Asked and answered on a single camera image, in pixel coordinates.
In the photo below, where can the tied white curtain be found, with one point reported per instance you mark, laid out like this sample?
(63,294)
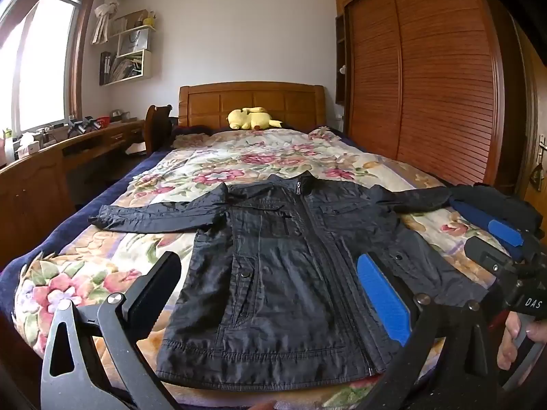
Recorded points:
(107,13)

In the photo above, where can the wooden desk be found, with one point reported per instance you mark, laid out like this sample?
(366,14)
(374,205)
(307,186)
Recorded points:
(34,188)

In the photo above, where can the window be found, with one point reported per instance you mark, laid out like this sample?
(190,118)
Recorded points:
(42,68)

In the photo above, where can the floral blanket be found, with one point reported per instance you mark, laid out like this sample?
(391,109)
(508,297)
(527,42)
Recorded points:
(256,153)

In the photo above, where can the tissue box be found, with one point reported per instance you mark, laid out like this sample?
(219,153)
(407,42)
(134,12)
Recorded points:
(29,145)

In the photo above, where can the white paper bag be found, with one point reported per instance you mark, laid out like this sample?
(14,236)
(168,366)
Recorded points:
(134,42)

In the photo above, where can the wooden bed headboard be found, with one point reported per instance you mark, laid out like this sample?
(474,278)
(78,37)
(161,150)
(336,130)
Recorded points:
(256,98)

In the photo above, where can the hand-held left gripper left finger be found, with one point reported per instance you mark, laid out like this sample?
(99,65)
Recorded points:
(149,294)

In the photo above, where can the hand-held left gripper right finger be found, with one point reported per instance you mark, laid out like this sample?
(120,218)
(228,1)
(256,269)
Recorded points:
(384,299)

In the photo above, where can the black jacket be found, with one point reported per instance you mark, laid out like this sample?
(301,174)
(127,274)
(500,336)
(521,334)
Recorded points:
(277,286)

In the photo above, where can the white wall shelf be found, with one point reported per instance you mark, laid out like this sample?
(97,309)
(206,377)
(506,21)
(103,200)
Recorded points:
(128,68)

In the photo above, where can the hanging door ornament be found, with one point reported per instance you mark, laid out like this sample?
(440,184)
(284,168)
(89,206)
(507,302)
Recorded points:
(536,179)

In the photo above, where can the yellow plush toy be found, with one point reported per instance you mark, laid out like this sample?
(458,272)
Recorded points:
(248,119)

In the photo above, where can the wooden slatted wardrobe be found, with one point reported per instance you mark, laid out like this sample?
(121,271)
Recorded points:
(427,72)

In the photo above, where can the person's right hand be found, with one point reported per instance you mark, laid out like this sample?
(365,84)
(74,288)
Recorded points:
(507,341)

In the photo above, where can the navy blue bed sheet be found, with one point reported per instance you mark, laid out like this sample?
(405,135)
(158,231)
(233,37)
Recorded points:
(25,277)

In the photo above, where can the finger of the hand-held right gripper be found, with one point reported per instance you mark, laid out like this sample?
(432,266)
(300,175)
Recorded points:
(506,234)
(489,260)

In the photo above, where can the red bowl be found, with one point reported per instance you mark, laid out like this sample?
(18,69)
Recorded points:
(102,120)

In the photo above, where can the black metal tool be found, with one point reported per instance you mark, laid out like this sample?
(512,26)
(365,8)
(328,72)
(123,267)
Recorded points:
(85,126)

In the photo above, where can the wooden chair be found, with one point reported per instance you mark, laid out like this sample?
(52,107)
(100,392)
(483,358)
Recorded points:
(156,132)

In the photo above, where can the wooden door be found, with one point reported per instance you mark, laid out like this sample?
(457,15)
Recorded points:
(530,102)

